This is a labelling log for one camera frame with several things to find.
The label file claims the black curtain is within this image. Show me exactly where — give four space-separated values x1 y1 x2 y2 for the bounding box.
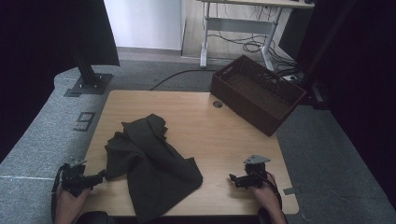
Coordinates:
0 0 120 164
295 0 396 204

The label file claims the person's right hand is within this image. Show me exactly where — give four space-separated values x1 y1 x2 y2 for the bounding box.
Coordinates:
251 184 282 217

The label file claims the person's left hand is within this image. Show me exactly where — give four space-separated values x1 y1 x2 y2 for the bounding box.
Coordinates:
54 186 92 220

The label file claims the long black floor cable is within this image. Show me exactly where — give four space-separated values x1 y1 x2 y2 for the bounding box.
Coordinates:
148 68 219 91

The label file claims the right hand-held gripper black cable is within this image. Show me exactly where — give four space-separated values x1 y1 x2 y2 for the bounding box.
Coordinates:
262 170 283 210

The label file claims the person's left leg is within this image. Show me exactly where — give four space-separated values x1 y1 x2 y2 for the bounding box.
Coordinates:
76 210 110 224

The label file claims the black cable bundle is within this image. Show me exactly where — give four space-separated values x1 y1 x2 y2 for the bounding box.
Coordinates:
207 31 297 68

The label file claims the black metal stand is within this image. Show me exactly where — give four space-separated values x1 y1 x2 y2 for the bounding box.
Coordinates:
298 0 358 110
64 46 114 97

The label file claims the hand-held gripper black cable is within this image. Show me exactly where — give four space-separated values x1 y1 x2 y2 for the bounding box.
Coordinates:
50 163 68 223
262 170 283 210

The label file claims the dark grey skirt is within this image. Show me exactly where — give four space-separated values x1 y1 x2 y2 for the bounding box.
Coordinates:
104 113 204 223

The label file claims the grey tape strip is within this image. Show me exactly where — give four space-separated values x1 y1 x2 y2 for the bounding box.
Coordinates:
282 186 303 196

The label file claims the desk with white legs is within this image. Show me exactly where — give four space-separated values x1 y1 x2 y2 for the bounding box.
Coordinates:
197 0 316 74

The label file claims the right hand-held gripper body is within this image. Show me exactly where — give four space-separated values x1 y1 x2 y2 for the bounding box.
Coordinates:
242 154 272 189

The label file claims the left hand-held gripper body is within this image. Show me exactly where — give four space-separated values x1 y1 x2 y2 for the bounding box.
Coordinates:
61 158 95 198

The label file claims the left hand-held gripper black cable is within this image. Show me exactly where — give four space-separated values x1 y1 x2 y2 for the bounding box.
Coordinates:
50 163 68 223

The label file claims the brown woven basket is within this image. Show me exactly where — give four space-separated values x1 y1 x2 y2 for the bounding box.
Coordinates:
210 54 307 137

